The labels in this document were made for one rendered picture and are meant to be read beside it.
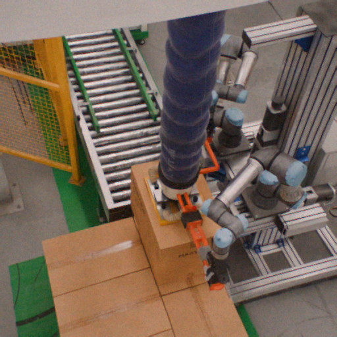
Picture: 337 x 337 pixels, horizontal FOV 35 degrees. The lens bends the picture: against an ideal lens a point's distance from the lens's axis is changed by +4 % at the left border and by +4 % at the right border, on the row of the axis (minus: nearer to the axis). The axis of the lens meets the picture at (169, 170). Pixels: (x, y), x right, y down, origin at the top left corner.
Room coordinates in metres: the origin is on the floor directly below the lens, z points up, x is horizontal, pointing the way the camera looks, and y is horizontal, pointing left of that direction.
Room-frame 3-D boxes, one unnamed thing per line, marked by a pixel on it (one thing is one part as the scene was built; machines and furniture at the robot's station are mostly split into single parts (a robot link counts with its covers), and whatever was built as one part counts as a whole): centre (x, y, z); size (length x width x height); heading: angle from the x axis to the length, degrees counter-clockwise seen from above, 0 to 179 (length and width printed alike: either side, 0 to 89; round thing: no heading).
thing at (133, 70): (3.66, 0.42, 0.60); 1.60 x 0.10 x 0.09; 23
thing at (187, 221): (1.57, -0.14, 1.20); 0.10 x 0.08 x 0.06; 111
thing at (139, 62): (3.36, 0.23, 0.50); 2.31 x 0.05 x 0.19; 23
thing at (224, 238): (1.26, -0.26, 1.50); 0.09 x 0.08 x 0.11; 142
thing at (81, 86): (3.45, 0.91, 0.60); 1.60 x 0.10 x 0.09; 23
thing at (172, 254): (1.80, -0.06, 0.87); 0.60 x 0.40 x 0.40; 22
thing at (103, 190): (3.10, 0.82, 0.50); 2.31 x 0.05 x 0.19; 23
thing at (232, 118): (2.32, -0.36, 1.20); 0.13 x 0.12 x 0.14; 77
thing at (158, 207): (1.77, 0.04, 1.10); 0.34 x 0.10 x 0.05; 21
